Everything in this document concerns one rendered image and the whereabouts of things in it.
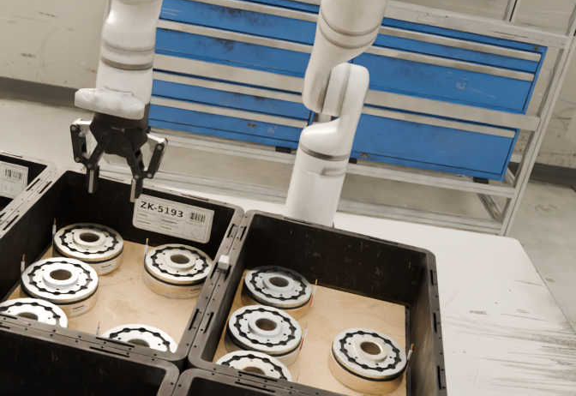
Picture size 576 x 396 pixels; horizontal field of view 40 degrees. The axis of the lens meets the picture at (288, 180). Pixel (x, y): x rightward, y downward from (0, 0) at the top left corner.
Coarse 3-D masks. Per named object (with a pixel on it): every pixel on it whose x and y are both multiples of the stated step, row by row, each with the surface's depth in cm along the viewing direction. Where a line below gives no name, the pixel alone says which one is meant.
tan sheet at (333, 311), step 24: (240, 288) 121; (312, 288) 125; (312, 312) 119; (336, 312) 120; (360, 312) 122; (384, 312) 123; (312, 336) 114; (216, 360) 105; (312, 360) 109; (312, 384) 104; (336, 384) 105
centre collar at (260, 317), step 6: (252, 318) 108; (258, 318) 109; (264, 318) 109; (270, 318) 109; (276, 318) 110; (252, 324) 107; (276, 324) 108; (282, 324) 109; (252, 330) 106; (258, 330) 106; (276, 330) 107; (282, 330) 108; (264, 336) 106; (270, 336) 106; (276, 336) 107
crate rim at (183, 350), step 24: (72, 168) 124; (48, 192) 117; (168, 192) 123; (24, 216) 110; (240, 216) 121; (0, 240) 103; (0, 312) 90; (192, 312) 96; (72, 336) 88; (96, 336) 89; (192, 336) 92; (168, 360) 88
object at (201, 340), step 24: (264, 216) 122; (240, 240) 117; (360, 240) 122; (384, 240) 122; (432, 264) 119; (216, 288) 102; (432, 288) 112; (216, 312) 97; (432, 312) 107; (432, 336) 102; (192, 360) 88; (432, 360) 98; (288, 384) 88
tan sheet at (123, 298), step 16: (48, 256) 119; (128, 256) 123; (112, 272) 119; (128, 272) 119; (16, 288) 111; (112, 288) 115; (128, 288) 116; (144, 288) 116; (96, 304) 111; (112, 304) 111; (128, 304) 112; (144, 304) 113; (160, 304) 114; (176, 304) 114; (192, 304) 115; (80, 320) 107; (96, 320) 108; (112, 320) 108; (128, 320) 109; (144, 320) 110; (160, 320) 110; (176, 320) 111; (176, 336) 108
